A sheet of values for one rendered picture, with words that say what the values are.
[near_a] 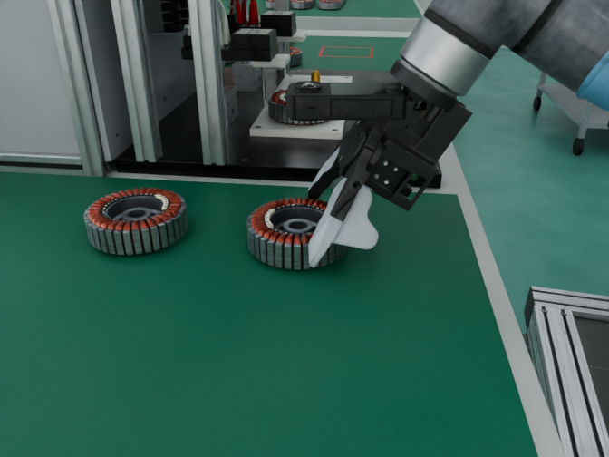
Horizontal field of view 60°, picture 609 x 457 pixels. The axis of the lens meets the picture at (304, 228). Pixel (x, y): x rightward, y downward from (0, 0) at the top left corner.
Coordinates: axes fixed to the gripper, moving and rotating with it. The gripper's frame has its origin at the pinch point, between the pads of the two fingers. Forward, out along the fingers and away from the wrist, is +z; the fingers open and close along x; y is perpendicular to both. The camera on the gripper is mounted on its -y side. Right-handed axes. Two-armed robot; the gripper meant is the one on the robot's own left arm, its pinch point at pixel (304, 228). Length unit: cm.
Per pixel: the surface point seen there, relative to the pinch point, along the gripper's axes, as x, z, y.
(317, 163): 19.8, -0.7, 1.7
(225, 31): 39.1, -6.4, -18.6
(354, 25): 194, -6, 21
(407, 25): 191, -17, 40
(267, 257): -4.7, 2.7, -2.8
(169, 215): 0.5, 6.2, -13.5
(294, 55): 93, 1, -3
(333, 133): 30.2, -2.9, 3.6
